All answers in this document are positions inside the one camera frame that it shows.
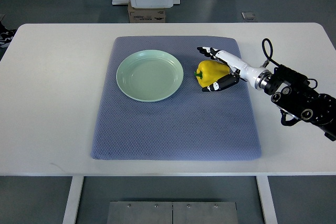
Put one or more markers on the left white table leg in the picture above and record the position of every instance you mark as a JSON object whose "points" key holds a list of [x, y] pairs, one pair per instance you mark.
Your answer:
{"points": [[73, 200]]}

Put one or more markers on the black white sneaker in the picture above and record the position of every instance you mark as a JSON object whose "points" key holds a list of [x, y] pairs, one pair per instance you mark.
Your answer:
{"points": [[6, 36]]}

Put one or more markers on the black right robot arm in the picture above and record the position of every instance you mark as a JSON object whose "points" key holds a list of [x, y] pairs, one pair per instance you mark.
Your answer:
{"points": [[295, 95]]}

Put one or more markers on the blue-grey quilted mat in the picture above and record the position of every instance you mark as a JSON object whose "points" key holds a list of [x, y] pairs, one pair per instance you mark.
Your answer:
{"points": [[190, 125]]}

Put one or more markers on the right white table leg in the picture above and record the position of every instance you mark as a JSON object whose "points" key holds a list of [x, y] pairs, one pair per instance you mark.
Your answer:
{"points": [[266, 200]]}

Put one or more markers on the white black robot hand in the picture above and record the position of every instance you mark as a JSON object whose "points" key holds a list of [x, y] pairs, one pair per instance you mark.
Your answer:
{"points": [[239, 70]]}

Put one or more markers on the white table leg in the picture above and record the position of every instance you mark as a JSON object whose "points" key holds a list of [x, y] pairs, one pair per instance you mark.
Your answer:
{"points": [[73, 200], [266, 200]]}

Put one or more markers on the yellow bell pepper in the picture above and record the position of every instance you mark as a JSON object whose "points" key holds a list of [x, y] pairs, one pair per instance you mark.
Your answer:
{"points": [[209, 71]]}

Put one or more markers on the cardboard box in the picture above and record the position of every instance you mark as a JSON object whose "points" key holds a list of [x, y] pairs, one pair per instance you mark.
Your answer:
{"points": [[146, 15]]}

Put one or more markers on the light green plate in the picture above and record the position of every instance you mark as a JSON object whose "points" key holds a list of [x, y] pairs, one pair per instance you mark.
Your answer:
{"points": [[149, 75]]}

